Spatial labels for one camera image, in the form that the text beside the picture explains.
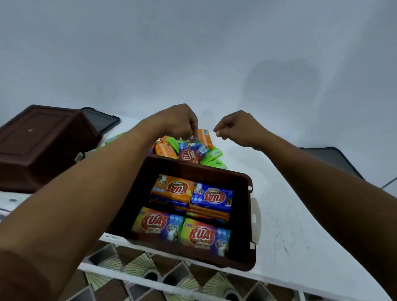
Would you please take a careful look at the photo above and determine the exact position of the person's left hand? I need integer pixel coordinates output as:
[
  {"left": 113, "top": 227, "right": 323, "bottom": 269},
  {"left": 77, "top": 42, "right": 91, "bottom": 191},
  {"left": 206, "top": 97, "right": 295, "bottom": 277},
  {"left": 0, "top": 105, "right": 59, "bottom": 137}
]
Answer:
[{"left": 141, "top": 103, "right": 199, "bottom": 143}]

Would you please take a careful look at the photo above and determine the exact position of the person's right hand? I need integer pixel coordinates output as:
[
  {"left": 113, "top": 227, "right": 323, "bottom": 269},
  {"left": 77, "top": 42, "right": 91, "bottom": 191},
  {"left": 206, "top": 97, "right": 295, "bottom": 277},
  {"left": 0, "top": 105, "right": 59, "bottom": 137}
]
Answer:
[{"left": 213, "top": 110, "right": 270, "bottom": 151}]

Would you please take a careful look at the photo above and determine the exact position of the pile of colourful snacks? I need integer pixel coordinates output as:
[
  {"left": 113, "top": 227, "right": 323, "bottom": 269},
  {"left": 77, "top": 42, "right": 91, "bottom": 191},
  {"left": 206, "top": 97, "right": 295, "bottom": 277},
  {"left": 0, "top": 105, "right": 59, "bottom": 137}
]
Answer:
[{"left": 84, "top": 129, "right": 228, "bottom": 170}]

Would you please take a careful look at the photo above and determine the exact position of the multicoloured snack packet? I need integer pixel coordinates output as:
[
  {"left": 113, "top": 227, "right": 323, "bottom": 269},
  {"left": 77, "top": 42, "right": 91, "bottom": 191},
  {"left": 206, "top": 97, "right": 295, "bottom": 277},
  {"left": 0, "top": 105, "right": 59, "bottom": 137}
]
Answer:
[
  {"left": 178, "top": 141, "right": 208, "bottom": 164},
  {"left": 131, "top": 207, "right": 185, "bottom": 242},
  {"left": 179, "top": 218, "right": 232, "bottom": 257}
]

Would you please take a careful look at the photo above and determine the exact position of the orange snack packet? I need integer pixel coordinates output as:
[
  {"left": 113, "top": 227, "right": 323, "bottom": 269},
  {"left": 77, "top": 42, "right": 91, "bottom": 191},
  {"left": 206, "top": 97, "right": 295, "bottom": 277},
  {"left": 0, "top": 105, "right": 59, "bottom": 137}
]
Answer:
[
  {"left": 151, "top": 174, "right": 195, "bottom": 204},
  {"left": 186, "top": 204, "right": 231, "bottom": 223}
]

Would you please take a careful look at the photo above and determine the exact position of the blue snack packet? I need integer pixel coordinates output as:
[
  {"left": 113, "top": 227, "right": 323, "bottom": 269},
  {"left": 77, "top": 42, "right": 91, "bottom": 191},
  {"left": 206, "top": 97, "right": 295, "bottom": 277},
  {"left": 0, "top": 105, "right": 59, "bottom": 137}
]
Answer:
[
  {"left": 191, "top": 183, "right": 234, "bottom": 213},
  {"left": 150, "top": 194, "right": 190, "bottom": 209}
]

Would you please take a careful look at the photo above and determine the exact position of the dark grey lid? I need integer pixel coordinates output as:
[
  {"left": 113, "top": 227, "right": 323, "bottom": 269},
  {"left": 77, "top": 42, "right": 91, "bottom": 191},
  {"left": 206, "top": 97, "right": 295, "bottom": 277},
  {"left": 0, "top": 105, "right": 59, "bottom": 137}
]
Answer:
[
  {"left": 81, "top": 107, "right": 121, "bottom": 134},
  {"left": 299, "top": 147, "right": 365, "bottom": 180}
]

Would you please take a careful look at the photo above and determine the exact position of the person's left forearm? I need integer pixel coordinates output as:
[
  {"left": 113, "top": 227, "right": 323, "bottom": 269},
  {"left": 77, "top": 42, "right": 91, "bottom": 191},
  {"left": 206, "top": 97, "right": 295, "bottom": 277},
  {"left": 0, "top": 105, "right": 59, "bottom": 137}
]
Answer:
[{"left": 0, "top": 121, "right": 162, "bottom": 301}]

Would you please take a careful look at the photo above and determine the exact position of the person's right forearm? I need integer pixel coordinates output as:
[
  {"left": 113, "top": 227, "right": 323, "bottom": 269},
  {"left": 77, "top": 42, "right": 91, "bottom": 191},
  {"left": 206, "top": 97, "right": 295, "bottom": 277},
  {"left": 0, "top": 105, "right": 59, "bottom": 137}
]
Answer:
[{"left": 259, "top": 133, "right": 397, "bottom": 301}]

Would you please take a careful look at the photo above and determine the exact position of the brown sleeve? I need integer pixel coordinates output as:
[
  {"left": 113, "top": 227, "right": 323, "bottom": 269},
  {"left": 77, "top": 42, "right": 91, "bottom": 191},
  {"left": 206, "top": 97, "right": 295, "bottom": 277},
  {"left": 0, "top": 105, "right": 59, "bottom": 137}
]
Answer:
[{"left": 0, "top": 249, "right": 53, "bottom": 301}]

